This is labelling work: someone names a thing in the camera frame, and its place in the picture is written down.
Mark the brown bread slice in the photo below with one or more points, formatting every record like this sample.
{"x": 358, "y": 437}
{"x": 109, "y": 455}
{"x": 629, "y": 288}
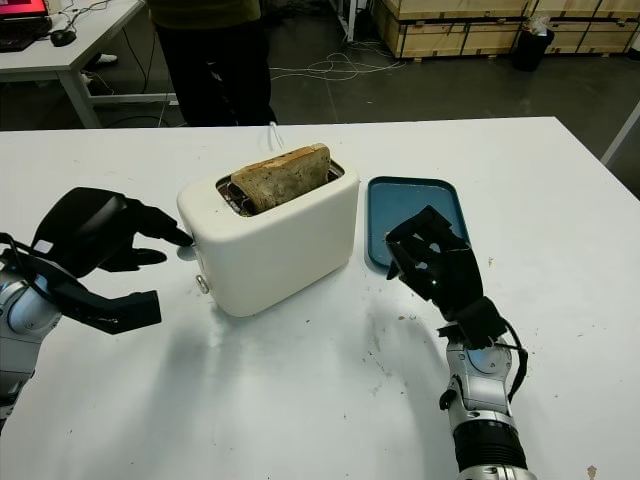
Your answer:
{"x": 280, "y": 180}

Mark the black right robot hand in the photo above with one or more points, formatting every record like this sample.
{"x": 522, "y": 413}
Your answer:
{"x": 450, "y": 275}

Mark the person in olive top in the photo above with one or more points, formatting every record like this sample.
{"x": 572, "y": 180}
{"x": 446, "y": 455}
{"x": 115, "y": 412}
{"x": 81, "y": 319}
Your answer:
{"x": 215, "y": 70}

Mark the white office desk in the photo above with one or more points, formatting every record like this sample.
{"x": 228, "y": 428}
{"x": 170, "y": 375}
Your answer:
{"x": 65, "y": 60}

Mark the white two-slot toaster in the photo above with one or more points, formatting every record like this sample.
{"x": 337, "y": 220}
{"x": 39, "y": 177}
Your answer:
{"x": 275, "y": 260}

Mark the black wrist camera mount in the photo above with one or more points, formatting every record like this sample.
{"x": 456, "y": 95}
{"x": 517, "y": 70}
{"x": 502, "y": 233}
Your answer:
{"x": 477, "y": 320}
{"x": 125, "y": 312}

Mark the black laptop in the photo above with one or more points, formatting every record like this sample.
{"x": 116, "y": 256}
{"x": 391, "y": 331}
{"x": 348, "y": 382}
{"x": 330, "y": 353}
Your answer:
{"x": 20, "y": 27}

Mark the blue plastic tray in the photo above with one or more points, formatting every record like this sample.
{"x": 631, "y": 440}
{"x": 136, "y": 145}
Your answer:
{"x": 415, "y": 200}

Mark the black trash bin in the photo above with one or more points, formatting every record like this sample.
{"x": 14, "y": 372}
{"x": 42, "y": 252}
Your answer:
{"x": 532, "y": 52}

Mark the black computer mouse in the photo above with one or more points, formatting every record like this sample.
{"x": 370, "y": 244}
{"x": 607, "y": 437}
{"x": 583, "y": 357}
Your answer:
{"x": 62, "y": 36}

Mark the white metal rack frame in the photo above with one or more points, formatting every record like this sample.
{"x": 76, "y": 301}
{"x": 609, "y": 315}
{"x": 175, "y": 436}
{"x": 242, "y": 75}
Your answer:
{"x": 350, "y": 20}

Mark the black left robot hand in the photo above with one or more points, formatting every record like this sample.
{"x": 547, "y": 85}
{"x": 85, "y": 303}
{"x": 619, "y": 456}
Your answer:
{"x": 85, "y": 225}

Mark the white shoe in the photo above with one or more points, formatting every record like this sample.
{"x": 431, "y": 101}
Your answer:
{"x": 106, "y": 57}

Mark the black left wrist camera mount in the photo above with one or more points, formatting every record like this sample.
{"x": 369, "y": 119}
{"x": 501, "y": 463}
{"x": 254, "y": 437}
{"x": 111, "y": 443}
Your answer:
{"x": 125, "y": 312}

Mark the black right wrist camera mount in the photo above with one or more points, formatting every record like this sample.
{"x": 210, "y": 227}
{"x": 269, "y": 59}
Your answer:
{"x": 477, "y": 320}

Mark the wooden crate stack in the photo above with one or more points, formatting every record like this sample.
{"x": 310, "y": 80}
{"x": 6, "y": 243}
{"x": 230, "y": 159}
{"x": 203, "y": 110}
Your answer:
{"x": 450, "y": 30}
{"x": 595, "y": 27}

